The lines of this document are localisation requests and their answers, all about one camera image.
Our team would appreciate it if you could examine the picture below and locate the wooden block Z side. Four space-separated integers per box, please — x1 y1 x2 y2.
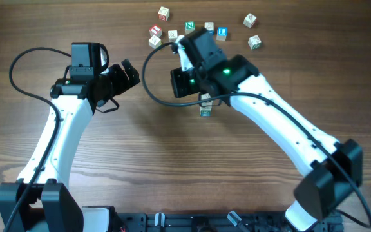
199 93 213 108

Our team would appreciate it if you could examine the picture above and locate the wooden block blue side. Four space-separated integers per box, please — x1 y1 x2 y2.
200 108 211 117

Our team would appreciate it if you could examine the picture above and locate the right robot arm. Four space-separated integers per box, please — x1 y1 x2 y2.
171 29 363 231

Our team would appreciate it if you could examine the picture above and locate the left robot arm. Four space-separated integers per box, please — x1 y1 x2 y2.
0 42 140 231

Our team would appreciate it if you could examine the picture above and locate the blue L letter block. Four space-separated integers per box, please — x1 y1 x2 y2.
216 27 227 41

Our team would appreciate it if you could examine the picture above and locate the wooden block blue front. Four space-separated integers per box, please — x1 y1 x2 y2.
204 22 214 35

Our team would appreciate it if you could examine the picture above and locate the wooden block green side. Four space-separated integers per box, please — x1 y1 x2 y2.
248 35 262 50

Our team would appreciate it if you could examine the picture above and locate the green N letter block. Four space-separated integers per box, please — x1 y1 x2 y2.
184 21 195 34

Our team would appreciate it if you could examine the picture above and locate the wooden block picture top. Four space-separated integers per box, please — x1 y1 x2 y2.
167 30 178 42

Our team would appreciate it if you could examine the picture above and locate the wooden block far right top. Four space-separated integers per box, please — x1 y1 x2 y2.
243 13 257 28

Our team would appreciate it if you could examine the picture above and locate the plain wooden block yellow side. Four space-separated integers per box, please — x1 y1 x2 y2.
149 35 162 49

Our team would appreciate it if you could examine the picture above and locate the red L letter block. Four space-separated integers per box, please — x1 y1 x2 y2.
149 24 162 37

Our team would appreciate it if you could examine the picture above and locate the wooden block top left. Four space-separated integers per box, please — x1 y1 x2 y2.
158 6 170 21

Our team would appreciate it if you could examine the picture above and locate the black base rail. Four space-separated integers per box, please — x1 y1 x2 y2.
108 211 344 232

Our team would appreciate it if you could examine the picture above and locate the right black cable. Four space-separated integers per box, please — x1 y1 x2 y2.
141 41 371 229

